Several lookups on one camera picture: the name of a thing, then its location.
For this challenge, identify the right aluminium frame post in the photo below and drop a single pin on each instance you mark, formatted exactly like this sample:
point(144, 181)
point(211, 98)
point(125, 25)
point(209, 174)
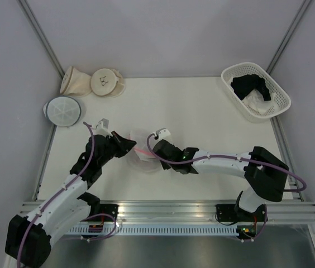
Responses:
point(296, 21)

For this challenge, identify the white garment in basket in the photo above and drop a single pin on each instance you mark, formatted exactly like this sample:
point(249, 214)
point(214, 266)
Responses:
point(262, 107)

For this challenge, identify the white perforated plastic basket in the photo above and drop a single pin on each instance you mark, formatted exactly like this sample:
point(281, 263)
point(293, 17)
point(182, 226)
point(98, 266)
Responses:
point(282, 99)

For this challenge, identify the pink-trimmed mesh laundry bag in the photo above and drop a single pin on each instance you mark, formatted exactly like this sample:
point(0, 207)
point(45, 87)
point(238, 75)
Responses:
point(140, 158)

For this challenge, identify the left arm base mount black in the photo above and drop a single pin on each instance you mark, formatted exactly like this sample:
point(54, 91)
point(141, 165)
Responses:
point(103, 213)

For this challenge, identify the beige laundry bag left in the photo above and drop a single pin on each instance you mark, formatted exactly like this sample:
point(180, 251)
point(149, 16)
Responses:
point(75, 83)

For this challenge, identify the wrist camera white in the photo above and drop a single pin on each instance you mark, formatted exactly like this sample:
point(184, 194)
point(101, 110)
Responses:
point(162, 134)
point(102, 128)

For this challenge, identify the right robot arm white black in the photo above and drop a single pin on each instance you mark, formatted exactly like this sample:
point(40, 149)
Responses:
point(260, 168)

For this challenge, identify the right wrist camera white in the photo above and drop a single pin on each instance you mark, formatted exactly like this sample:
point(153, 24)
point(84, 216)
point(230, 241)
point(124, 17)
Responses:
point(162, 134)

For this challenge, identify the beige laundry bag bra logo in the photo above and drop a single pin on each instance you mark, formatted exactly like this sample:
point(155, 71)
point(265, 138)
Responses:
point(107, 83)

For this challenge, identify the grey-trimmed mesh laundry bag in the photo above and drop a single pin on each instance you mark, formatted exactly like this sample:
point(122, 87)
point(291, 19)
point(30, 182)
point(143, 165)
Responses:
point(64, 111)

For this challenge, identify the black garment in basket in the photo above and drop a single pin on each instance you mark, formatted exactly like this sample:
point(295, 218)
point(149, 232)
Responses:
point(244, 85)

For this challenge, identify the left aluminium frame post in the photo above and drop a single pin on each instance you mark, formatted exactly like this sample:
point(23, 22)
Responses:
point(43, 40)

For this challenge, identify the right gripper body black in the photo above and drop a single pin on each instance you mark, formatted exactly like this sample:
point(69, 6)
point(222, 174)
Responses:
point(167, 165)

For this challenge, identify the aluminium frame post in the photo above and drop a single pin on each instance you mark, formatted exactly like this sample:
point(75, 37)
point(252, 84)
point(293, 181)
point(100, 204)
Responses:
point(43, 40)
point(296, 21)

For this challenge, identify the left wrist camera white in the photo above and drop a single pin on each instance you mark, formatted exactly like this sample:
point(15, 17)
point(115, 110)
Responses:
point(102, 128)

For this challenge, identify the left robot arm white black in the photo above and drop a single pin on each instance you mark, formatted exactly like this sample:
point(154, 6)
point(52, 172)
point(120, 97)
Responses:
point(31, 238)

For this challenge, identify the aluminium mounting rail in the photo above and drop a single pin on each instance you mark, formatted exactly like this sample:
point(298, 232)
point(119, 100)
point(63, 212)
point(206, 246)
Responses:
point(203, 211)

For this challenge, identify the white slotted cable duct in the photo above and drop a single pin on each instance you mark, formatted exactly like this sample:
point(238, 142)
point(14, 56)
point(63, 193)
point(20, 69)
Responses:
point(154, 230)

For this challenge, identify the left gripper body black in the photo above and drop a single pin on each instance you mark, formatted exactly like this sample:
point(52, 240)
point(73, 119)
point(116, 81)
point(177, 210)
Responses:
point(110, 152)

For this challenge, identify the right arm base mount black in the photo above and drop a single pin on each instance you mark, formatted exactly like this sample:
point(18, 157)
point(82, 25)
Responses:
point(228, 214)

